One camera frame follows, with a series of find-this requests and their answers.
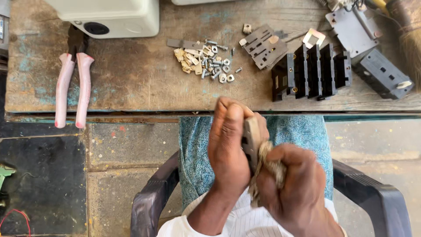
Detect dark grey plastic block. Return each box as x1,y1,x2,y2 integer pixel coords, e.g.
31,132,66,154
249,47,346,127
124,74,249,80
353,48,414,100

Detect black ribbed contactor body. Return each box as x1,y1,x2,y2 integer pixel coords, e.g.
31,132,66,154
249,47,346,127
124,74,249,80
271,43,353,102

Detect yellow tool handle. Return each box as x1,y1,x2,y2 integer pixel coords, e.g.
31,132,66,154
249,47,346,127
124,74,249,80
371,0,391,15

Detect person's right hand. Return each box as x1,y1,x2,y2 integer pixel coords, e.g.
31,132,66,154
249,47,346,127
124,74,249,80
256,143,330,228

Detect pink-handled pliers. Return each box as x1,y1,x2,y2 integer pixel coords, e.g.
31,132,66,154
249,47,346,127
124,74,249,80
54,25,95,129

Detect flat grey metal strip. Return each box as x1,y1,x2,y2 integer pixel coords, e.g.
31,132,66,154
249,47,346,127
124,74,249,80
166,39,204,50

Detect grey slotted plastic plate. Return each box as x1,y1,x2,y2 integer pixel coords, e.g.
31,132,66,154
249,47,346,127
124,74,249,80
239,24,289,70

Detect person's white striped shirt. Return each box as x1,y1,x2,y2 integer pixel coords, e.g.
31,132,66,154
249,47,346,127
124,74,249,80
156,187,348,237

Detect square metal bracket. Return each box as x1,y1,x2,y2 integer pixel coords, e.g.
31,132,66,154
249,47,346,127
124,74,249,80
302,28,326,49

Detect red wire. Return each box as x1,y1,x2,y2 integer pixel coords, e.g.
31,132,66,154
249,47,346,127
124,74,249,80
0,209,32,237

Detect dark plastic armchair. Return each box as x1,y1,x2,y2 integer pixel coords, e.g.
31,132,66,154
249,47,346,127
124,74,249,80
130,151,414,237

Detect pile of screws and nuts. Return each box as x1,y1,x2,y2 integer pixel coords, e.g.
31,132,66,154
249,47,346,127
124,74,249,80
200,39,243,84

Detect pile of brass contact pieces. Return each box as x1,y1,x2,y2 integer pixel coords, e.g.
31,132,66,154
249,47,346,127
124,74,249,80
174,44,216,75

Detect person's blue patterned trousers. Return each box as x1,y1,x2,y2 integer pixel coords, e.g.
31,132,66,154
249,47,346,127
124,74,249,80
178,115,335,211

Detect grey device at bench edge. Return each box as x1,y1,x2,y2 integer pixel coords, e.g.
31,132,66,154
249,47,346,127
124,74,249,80
0,0,11,71

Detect bundle of cables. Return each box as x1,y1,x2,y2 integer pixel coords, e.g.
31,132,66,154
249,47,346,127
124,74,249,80
316,0,367,12

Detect brown straw broom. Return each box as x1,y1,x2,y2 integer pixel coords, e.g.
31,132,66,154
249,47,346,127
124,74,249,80
384,0,421,88

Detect white plastic appliance housing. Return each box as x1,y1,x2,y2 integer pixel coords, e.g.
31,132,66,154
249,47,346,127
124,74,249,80
44,0,160,39

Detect grey plastic contactor part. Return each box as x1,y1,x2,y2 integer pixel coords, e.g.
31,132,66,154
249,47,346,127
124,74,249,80
241,116,264,173

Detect green plastic object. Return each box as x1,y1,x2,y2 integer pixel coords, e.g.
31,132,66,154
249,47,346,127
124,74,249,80
0,164,16,192

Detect grey plastic cover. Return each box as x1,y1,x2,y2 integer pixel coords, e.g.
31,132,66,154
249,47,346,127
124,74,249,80
325,6,384,64

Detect person's left hand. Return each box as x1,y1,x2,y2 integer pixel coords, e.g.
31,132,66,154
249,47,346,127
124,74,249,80
207,96,270,199

